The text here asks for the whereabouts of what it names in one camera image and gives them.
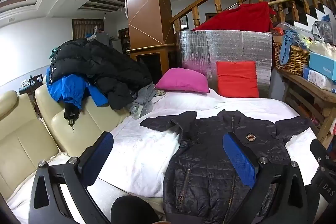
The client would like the silver foil panel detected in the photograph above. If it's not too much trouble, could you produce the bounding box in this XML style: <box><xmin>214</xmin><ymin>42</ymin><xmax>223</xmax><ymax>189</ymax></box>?
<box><xmin>175</xmin><ymin>29</ymin><xmax>273</xmax><ymax>98</ymax></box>

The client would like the grey plastic bag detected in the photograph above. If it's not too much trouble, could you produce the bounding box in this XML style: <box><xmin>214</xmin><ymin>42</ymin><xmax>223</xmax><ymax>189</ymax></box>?
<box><xmin>312</xmin><ymin>21</ymin><xmax>334</xmax><ymax>43</ymax></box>

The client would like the pink pillow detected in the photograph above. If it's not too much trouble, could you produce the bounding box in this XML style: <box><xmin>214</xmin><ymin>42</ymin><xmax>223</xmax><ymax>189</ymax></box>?
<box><xmin>155</xmin><ymin>68</ymin><xmax>210</xmax><ymax>94</ymax></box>

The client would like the red blanket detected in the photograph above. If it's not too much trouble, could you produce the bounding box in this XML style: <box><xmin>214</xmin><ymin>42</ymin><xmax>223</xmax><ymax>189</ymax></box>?
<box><xmin>192</xmin><ymin>2</ymin><xmax>277</xmax><ymax>33</ymax></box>

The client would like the blue cardboard box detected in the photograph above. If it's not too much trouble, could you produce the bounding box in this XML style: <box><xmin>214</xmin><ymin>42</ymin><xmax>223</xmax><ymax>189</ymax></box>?
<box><xmin>308</xmin><ymin>52</ymin><xmax>336</xmax><ymax>81</ymax></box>

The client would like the black quilted jacket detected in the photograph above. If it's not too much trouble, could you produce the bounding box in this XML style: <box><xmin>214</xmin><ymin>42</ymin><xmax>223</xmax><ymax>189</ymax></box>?
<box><xmin>140</xmin><ymin>109</ymin><xmax>313</xmax><ymax>224</ymax></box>

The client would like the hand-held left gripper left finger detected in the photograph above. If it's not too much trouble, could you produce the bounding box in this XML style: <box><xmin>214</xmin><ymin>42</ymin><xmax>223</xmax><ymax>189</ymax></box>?
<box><xmin>28</xmin><ymin>132</ymin><xmax>114</xmax><ymax>224</ymax></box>

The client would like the grey refrigerator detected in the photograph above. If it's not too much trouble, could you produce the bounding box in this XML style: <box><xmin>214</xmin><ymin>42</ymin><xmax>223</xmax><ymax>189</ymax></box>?
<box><xmin>88</xmin><ymin>32</ymin><xmax>122</xmax><ymax>54</ymax></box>

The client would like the cream leather sofa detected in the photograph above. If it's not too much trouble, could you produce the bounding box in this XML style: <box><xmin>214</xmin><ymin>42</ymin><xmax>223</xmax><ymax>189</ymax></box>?
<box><xmin>0</xmin><ymin>77</ymin><xmax>132</xmax><ymax>201</ymax></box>

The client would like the wooden side table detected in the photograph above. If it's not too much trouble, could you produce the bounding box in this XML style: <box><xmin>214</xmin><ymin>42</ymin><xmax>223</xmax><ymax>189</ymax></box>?
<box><xmin>274</xmin><ymin>67</ymin><xmax>336</xmax><ymax>148</ymax></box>

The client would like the dark wooden bookshelf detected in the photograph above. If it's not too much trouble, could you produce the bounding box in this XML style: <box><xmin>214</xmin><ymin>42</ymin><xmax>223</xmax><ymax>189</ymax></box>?
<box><xmin>118</xmin><ymin>28</ymin><xmax>131</xmax><ymax>52</ymax></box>

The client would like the blue jacket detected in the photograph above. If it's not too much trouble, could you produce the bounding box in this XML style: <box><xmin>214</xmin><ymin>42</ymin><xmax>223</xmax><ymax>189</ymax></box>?
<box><xmin>47</xmin><ymin>67</ymin><xmax>109</xmax><ymax>130</ymax></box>

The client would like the red cushion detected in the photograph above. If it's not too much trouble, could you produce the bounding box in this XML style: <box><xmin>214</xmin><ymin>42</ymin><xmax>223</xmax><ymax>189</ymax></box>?
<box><xmin>217</xmin><ymin>61</ymin><xmax>260</xmax><ymax>98</ymax></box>

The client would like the brown wooden door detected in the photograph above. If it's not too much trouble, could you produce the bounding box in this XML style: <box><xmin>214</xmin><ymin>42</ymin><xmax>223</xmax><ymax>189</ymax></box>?
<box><xmin>72</xmin><ymin>19</ymin><xmax>105</xmax><ymax>40</ymax></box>

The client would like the pile of black coats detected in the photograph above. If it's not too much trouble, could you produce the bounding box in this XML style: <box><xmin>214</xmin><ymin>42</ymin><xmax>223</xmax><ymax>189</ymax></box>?
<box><xmin>49</xmin><ymin>39</ymin><xmax>153</xmax><ymax>110</ymax></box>

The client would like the grey garment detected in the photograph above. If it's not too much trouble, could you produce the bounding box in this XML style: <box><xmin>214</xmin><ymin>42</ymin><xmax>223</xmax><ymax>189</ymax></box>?
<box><xmin>126</xmin><ymin>84</ymin><xmax>158</xmax><ymax>111</ymax></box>

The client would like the light blue cloth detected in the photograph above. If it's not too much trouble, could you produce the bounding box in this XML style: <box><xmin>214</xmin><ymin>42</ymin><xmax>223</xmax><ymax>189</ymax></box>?
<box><xmin>279</xmin><ymin>30</ymin><xmax>302</xmax><ymax>65</ymax></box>

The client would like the white patterned box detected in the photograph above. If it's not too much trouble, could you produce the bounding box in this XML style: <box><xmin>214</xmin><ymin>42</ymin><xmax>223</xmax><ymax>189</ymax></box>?
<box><xmin>303</xmin><ymin>67</ymin><xmax>336</xmax><ymax>92</ymax></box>

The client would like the wicker basket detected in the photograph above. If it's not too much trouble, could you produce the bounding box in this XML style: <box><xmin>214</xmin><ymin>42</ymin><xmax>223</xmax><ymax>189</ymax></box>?
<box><xmin>273</xmin><ymin>42</ymin><xmax>311</xmax><ymax>77</ymax></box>

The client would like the wooden column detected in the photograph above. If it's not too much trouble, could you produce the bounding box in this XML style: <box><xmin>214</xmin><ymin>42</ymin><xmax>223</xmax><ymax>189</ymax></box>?
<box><xmin>125</xmin><ymin>0</ymin><xmax>177</xmax><ymax>77</ymax></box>

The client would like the person's black-clad leg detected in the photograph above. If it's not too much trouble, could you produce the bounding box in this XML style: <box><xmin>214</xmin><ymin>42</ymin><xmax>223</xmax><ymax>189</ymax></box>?
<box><xmin>111</xmin><ymin>195</ymin><xmax>164</xmax><ymax>224</ymax></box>

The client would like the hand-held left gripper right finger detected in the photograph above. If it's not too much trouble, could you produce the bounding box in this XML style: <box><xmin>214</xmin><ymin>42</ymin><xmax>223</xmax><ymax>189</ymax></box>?
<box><xmin>223</xmin><ymin>132</ymin><xmax>309</xmax><ymax>224</ymax></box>

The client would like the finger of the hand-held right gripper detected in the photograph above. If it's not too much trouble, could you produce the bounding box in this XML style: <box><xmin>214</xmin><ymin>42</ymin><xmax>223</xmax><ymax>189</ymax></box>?
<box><xmin>310</xmin><ymin>139</ymin><xmax>330</xmax><ymax>163</ymax></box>

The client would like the white bed blanket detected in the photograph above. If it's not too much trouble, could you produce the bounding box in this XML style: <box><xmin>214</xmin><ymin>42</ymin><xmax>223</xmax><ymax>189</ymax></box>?
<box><xmin>8</xmin><ymin>88</ymin><xmax>326</xmax><ymax>224</ymax></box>

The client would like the clear plastic bag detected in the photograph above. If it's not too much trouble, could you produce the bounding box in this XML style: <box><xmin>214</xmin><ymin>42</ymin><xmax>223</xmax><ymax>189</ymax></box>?
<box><xmin>130</xmin><ymin>103</ymin><xmax>153</xmax><ymax>119</ymax></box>

